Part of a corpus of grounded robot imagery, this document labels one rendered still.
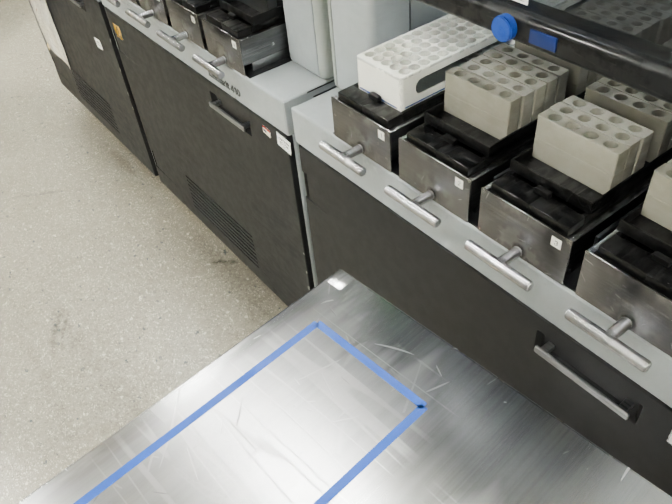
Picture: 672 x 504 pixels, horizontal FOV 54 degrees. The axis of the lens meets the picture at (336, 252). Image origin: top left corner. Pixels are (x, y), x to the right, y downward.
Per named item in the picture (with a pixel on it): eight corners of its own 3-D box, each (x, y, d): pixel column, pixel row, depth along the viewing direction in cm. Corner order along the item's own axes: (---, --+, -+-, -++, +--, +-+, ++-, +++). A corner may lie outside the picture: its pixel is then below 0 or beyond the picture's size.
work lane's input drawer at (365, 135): (603, 1, 132) (613, -46, 126) (666, 21, 124) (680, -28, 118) (311, 147, 103) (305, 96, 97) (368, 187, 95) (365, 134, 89)
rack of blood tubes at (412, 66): (492, 29, 113) (495, -8, 108) (539, 48, 107) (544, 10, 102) (356, 93, 101) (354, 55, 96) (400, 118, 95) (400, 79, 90)
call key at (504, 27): (496, 34, 76) (498, 9, 74) (516, 42, 75) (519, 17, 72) (489, 38, 76) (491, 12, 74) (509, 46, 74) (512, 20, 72)
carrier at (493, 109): (517, 137, 86) (523, 96, 82) (506, 144, 85) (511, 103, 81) (452, 104, 93) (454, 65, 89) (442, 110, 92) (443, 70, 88)
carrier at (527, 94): (530, 131, 87) (536, 90, 83) (520, 137, 86) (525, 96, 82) (466, 98, 94) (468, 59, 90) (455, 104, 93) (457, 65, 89)
